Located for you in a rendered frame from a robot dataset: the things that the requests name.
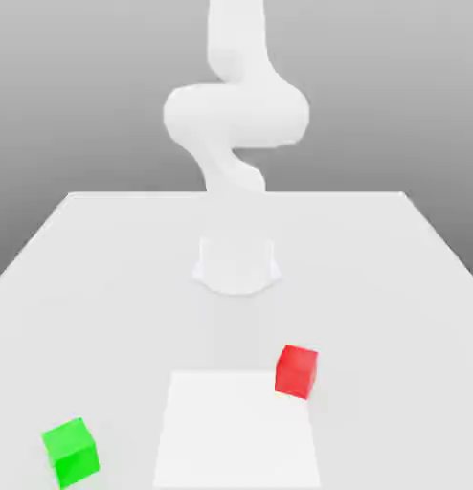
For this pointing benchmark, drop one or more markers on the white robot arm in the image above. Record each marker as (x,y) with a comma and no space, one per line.
(236,115)

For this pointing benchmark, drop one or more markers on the small red cube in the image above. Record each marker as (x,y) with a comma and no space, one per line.
(295,372)

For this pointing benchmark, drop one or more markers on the small green cube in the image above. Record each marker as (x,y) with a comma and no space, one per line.
(72,451)

